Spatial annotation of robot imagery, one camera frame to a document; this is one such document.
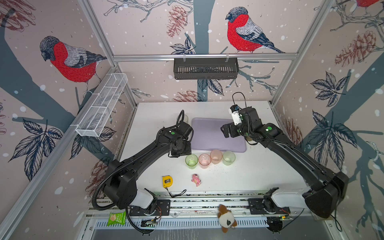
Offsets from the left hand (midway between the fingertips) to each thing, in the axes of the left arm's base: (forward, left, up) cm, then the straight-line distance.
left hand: (187, 152), depth 81 cm
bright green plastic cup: (0, -2, -10) cm, 11 cm away
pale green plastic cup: (+1, -25, -10) cm, 27 cm away
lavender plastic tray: (+17, -13, -9) cm, 23 cm away
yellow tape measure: (-12, +11, -10) cm, 19 cm away
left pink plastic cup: (+1, -10, -11) cm, 15 cm away
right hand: (+9, -21, +12) cm, 26 cm away
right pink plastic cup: (+2, -17, -10) cm, 20 cm away
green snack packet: (-28, +33, -10) cm, 45 cm away
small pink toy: (-11, -5, -10) cm, 15 cm away
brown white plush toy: (-29, -19, -9) cm, 36 cm away
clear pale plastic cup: (+26, +2, -3) cm, 26 cm away
